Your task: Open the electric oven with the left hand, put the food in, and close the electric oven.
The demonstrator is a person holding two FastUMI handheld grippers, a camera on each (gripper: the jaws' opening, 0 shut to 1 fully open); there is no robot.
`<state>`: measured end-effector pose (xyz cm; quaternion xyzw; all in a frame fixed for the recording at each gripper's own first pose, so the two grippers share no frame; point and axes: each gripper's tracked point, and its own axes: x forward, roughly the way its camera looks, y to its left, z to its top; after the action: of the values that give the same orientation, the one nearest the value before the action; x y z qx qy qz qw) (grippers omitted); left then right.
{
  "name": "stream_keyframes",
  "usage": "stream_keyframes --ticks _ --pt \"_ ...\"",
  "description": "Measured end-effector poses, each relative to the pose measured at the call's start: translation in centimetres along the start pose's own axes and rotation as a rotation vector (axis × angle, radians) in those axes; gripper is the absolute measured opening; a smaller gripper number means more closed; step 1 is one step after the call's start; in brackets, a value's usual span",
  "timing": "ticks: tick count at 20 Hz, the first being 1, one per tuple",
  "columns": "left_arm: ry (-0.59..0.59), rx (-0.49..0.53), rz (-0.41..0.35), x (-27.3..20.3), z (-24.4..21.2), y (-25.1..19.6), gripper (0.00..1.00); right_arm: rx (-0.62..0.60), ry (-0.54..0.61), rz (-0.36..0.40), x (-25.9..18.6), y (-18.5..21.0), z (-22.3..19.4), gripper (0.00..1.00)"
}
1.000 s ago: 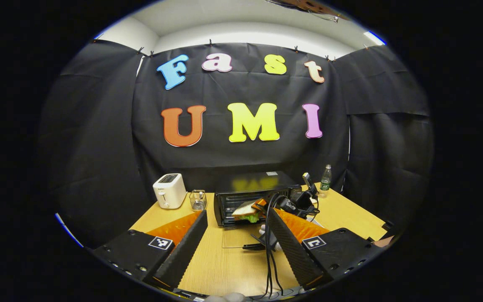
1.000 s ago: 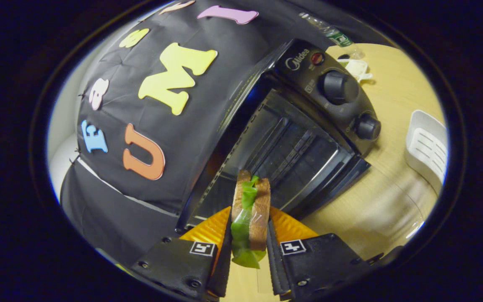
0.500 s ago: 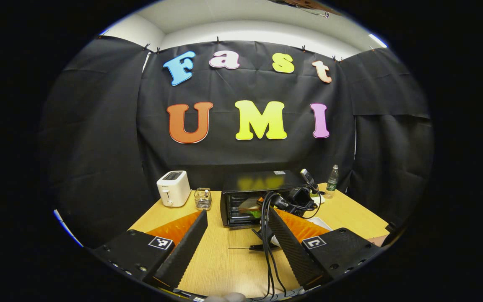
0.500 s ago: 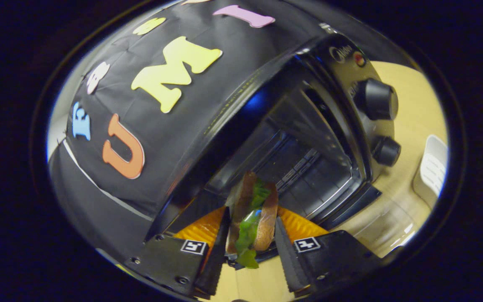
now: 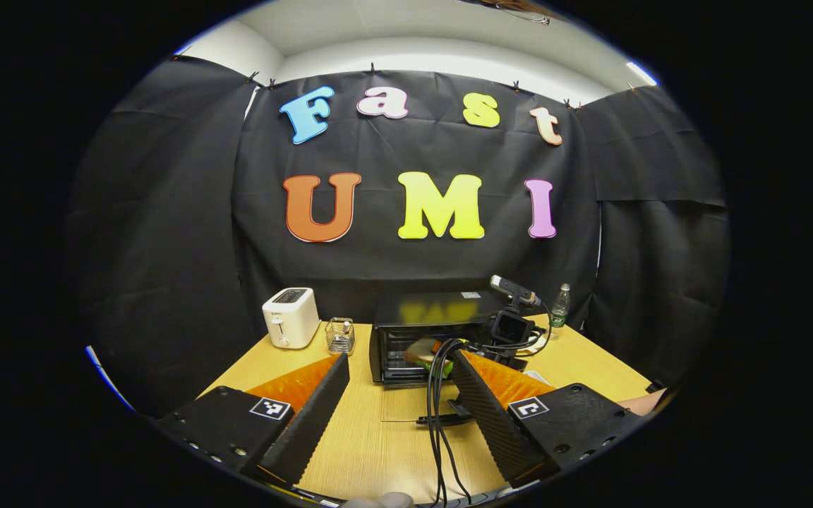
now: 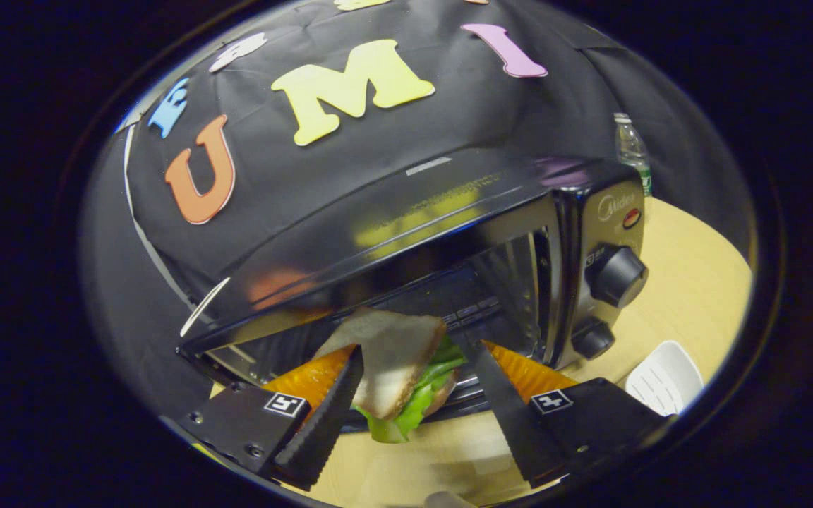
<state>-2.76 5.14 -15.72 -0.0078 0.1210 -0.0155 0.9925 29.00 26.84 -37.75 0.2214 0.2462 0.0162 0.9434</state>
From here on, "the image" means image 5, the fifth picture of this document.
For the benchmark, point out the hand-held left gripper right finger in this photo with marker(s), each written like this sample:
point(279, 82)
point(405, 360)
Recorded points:
point(491, 420)

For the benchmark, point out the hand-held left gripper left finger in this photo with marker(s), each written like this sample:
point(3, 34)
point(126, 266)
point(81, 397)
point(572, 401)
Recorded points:
point(308, 420)

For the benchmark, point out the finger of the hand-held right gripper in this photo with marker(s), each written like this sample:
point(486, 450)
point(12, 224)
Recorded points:
point(436, 347)

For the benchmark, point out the black electric oven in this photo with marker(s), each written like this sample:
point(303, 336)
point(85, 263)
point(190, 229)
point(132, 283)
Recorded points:
point(406, 317)

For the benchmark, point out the clear plastic water bottle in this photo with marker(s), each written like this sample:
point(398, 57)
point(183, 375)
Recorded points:
point(559, 310)

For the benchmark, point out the small clear utensil holder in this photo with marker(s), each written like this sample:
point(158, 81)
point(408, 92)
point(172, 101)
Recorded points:
point(339, 339)

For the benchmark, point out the black backdrop cloth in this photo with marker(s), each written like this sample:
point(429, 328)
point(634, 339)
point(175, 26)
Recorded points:
point(413, 261)

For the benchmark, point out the white toaster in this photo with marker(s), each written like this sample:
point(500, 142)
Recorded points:
point(290, 321)

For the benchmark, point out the small ceiling light panel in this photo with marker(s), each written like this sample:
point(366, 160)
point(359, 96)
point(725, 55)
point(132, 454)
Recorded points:
point(641, 73)

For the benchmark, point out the person's hair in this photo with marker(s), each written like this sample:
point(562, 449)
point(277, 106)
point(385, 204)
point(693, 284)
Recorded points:
point(519, 8)

